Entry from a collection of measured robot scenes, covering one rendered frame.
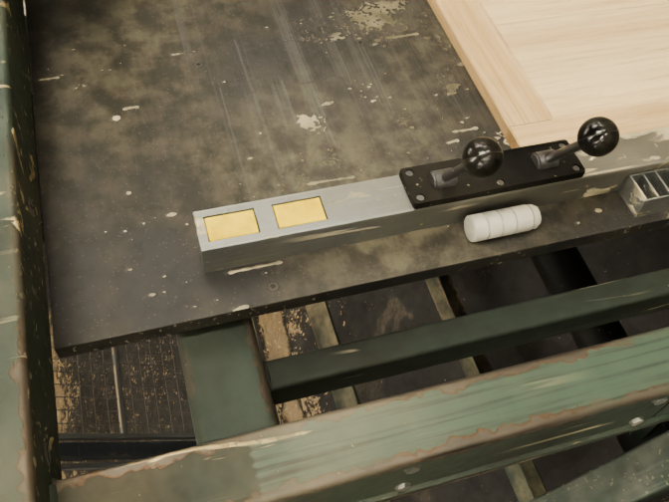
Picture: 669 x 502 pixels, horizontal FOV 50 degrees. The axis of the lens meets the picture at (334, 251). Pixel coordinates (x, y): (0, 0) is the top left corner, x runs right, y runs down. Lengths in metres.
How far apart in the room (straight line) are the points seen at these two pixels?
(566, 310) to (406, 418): 0.29
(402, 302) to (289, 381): 2.11
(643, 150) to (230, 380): 0.53
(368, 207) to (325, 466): 0.28
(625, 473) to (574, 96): 0.71
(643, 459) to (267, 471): 0.90
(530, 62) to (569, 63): 0.05
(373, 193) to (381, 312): 2.16
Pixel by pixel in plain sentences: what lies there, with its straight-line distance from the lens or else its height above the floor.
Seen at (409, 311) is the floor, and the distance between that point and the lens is 2.79.
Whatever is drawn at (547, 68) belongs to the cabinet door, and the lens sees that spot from 0.98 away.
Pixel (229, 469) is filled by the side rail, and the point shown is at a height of 1.71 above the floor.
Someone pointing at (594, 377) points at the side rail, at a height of 1.44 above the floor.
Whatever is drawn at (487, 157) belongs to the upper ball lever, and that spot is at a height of 1.54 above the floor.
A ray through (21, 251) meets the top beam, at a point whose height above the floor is 1.84.
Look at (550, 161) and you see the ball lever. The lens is 0.80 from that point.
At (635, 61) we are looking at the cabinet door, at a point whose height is 1.18.
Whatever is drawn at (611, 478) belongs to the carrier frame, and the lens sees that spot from 1.41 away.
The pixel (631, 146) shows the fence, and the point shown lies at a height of 1.28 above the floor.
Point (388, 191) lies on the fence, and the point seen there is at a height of 1.52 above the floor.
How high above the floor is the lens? 2.03
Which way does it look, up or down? 40 degrees down
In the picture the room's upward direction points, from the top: 78 degrees counter-clockwise
